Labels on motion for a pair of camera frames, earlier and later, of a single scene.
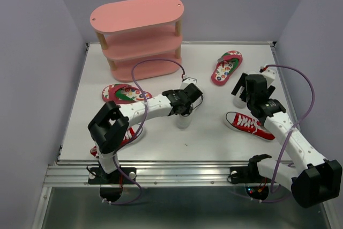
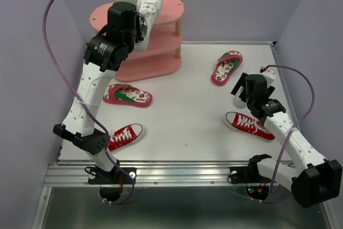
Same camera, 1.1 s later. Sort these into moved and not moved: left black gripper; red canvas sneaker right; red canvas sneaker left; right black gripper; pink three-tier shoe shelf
Moved: left black gripper
Not moved: red canvas sneaker right; pink three-tier shoe shelf; red canvas sneaker left; right black gripper
